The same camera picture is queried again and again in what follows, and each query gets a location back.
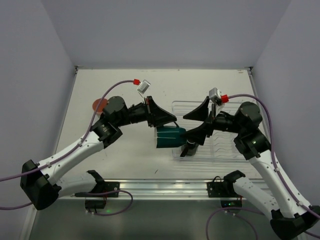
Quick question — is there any black ceramic mug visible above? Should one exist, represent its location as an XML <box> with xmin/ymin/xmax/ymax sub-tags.
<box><xmin>180</xmin><ymin>141</ymin><xmax>199</xmax><ymax>158</ymax></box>

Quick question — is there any clear plastic dish rack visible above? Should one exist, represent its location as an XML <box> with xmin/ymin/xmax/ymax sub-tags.
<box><xmin>171</xmin><ymin>100</ymin><xmax>246</xmax><ymax>163</ymax></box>

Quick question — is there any aluminium mounting rail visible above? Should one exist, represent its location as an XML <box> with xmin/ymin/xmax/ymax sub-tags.
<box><xmin>57</xmin><ymin>176</ymin><xmax>231</xmax><ymax>200</ymax></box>

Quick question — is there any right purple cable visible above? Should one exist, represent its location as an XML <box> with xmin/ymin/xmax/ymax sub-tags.
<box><xmin>206</xmin><ymin>93</ymin><xmax>320</xmax><ymax>240</ymax></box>

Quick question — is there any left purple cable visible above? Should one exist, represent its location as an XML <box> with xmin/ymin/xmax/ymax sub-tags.
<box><xmin>0</xmin><ymin>78</ymin><xmax>140</xmax><ymax>211</ymax></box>

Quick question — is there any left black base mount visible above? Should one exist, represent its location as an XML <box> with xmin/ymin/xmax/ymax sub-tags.
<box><xmin>74</xmin><ymin>170</ymin><xmax>120</xmax><ymax>213</ymax></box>

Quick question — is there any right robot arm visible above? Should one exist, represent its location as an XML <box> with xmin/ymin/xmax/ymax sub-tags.
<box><xmin>183</xmin><ymin>95</ymin><xmax>320</xmax><ymax>240</ymax></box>

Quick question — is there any pink plastic cup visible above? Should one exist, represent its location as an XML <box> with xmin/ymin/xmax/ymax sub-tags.
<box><xmin>92</xmin><ymin>98</ymin><xmax>108</xmax><ymax>116</ymax></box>

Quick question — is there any purple cable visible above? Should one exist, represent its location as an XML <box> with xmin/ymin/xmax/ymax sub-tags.
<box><xmin>0</xmin><ymin>78</ymin><xmax>140</xmax><ymax>211</ymax></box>
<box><xmin>206</xmin><ymin>93</ymin><xmax>320</xmax><ymax>240</ymax></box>

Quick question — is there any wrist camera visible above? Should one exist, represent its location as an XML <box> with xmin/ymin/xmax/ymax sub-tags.
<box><xmin>136</xmin><ymin>79</ymin><xmax>151</xmax><ymax>99</ymax></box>
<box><xmin>209</xmin><ymin>87</ymin><xmax>229</xmax><ymax>106</ymax></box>

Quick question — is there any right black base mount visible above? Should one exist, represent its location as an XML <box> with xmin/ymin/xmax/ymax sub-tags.
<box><xmin>206</xmin><ymin>170</ymin><xmax>246</xmax><ymax>208</ymax></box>

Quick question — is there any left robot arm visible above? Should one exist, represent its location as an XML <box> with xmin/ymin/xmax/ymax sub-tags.
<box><xmin>20</xmin><ymin>96</ymin><xmax>177</xmax><ymax>210</ymax></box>

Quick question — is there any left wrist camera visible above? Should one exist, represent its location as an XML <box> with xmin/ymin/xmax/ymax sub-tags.
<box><xmin>136</xmin><ymin>79</ymin><xmax>151</xmax><ymax>99</ymax></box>

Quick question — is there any teal ceramic mug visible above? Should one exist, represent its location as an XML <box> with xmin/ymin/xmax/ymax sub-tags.
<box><xmin>154</xmin><ymin>126</ymin><xmax>187</xmax><ymax>149</ymax></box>

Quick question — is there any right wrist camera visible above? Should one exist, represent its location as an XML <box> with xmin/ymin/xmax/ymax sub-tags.
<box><xmin>209</xmin><ymin>87</ymin><xmax>229</xmax><ymax>106</ymax></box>

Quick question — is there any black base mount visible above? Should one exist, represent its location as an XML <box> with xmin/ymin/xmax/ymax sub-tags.
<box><xmin>74</xmin><ymin>170</ymin><xmax>120</xmax><ymax>213</ymax></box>
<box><xmin>206</xmin><ymin>170</ymin><xmax>246</xmax><ymax>208</ymax></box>

